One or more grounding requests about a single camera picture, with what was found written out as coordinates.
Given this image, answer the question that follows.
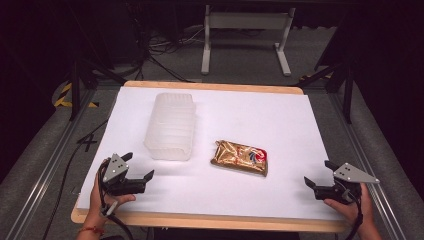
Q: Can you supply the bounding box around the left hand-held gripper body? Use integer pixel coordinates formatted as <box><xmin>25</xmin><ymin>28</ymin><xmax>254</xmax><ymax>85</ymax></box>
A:
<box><xmin>98</xmin><ymin>153</ymin><xmax>147</xmax><ymax>197</ymax></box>

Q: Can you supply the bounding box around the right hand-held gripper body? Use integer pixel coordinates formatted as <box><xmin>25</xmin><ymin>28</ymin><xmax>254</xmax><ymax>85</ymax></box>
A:
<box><xmin>314</xmin><ymin>162</ymin><xmax>381</xmax><ymax>205</ymax></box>

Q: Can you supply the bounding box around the translucent plastic container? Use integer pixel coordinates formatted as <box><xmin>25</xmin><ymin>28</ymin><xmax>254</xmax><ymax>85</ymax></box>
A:
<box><xmin>143</xmin><ymin>92</ymin><xmax>198</xmax><ymax>162</ymax></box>

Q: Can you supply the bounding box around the gold foil snack packet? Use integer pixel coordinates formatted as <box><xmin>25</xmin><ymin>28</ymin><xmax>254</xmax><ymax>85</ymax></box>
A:
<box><xmin>209</xmin><ymin>139</ymin><xmax>269</xmax><ymax>178</ymax></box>

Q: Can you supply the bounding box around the person's right hand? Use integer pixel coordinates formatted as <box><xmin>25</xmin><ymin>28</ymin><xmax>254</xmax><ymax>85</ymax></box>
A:
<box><xmin>323</xmin><ymin>183</ymin><xmax>375</xmax><ymax>228</ymax></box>

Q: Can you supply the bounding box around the person's left hand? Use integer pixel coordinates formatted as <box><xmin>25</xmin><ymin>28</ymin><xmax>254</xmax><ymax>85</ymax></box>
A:
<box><xmin>87</xmin><ymin>159</ymin><xmax>137</xmax><ymax>228</ymax></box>

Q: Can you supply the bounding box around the black tape floor mark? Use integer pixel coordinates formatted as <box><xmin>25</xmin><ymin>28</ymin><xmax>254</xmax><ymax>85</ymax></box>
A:
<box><xmin>76</xmin><ymin>133</ymin><xmax>98</xmax><ymax>153</ymax></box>

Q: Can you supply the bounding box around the black tripod stand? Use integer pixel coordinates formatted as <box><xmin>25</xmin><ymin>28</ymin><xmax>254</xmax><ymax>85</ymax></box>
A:
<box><xmin>68</xmin><ymin>56</ymin><xmax>128</xmax><ymax>122</ymax></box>
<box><xmin>293</xmin><ymin>59</ymin><xmax>355</xmax><ymax>125</ymax></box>

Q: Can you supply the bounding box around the white table cover sheet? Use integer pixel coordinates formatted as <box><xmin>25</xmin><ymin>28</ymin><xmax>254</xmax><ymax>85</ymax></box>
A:
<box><xmin>77</xmin><ymin>86</ymin><xmax>344</xmax><ymax>222</ymax></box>

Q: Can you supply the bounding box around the yellow black hazard tape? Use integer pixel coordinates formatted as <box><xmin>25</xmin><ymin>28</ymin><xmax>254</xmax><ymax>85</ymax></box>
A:
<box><xmin>53</xmin><ymin>82</ymin><xmax>100</xmax><ymax>109</ymax></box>

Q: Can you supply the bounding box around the aluminium floor rail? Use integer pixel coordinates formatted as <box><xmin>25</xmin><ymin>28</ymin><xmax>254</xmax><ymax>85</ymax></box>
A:
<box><xmin>326</xmin><ymin>91</ymin><xmax>406</xmax><ymax>240</ymax></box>
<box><xmin>4</xmin><ymin>88</ymin><xmax>101</xmax><ymax>240</ymax></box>

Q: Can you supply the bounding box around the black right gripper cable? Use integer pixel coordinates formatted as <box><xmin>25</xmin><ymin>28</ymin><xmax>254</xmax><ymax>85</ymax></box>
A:
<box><xmin>344</xmin><ymin>191</ymin><xmax>365</xmax><ymax>240</ymax></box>

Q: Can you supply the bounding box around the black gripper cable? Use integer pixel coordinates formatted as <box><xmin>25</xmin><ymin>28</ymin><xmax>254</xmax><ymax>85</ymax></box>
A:
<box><xmin>99</xmin><ymin>200</ymin><xmax>135</xmax><ymax>240</ymax></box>
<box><xmin>344</xmin><ymin>191</ymin><xmax>365</xmax><ymax>240</ymax></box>

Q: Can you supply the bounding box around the thin black floor cable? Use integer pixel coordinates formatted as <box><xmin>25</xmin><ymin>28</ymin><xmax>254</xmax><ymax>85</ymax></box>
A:
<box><xmin>41</xmin><ymin>119</ymin><xmax>110</xmax><ymax>240</ymax></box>

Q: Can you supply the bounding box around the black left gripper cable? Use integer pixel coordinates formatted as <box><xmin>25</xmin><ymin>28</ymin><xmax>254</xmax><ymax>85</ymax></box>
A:
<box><xmin>99</xmin><ymin>200</ymin><xmax>135</xmax><ymax>240</ymax></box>

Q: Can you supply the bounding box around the red string bracelet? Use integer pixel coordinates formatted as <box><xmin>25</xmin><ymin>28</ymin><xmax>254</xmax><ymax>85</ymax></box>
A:
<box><xmin>78</xmin><ymin>226</ymin><xmax>105</xmax><ymax>236</ymax></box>

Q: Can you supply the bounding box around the bundle of floor cables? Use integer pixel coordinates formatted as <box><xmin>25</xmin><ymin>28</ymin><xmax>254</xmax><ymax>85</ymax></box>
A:
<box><xmin>133</xmin><ymin>6</ymin><xmax>208</xmax><ymax>84</ymax></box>

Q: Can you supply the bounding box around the white metal stand frame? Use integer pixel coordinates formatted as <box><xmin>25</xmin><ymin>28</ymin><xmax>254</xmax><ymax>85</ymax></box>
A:
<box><xmin>200</xmin><ymin>4</ymin><xmax>297</xmax><ymax>77</ymax></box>

